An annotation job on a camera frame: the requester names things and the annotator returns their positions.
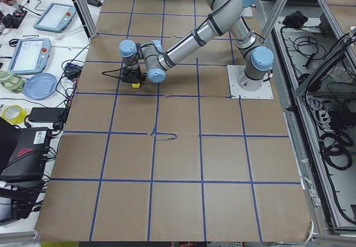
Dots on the far blue teach pendant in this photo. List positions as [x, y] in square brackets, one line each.
[55, 18]

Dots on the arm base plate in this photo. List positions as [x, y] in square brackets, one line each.
[242, 87]
[247, 12]

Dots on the green tape rolls stack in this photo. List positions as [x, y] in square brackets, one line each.
[12, 82]

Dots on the light blue plate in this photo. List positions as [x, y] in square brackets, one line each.
[40, 86]

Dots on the black computer box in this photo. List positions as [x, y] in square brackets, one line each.
[24, 153]

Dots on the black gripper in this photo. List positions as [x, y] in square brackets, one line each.
[137, 77]

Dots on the blue teach pendant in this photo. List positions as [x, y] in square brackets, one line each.
[55, 18]
[30, 56]

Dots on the near blue teach pendant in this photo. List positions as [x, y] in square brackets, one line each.
[30, 56]

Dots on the yellow toy beetle car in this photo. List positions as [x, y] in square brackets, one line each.
[136, 85]

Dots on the aluminium frame post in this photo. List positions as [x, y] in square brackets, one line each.
[86, 18]

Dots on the black power adapter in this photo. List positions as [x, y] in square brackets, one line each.
[45, 114]

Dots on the yellow tape roll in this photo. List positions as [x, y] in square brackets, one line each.
[14, 114]

